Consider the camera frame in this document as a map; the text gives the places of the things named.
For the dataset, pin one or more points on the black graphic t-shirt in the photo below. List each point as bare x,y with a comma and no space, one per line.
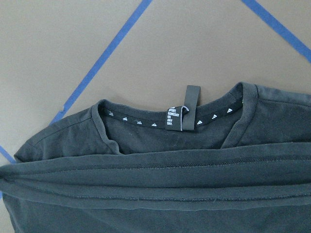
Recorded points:
111,168

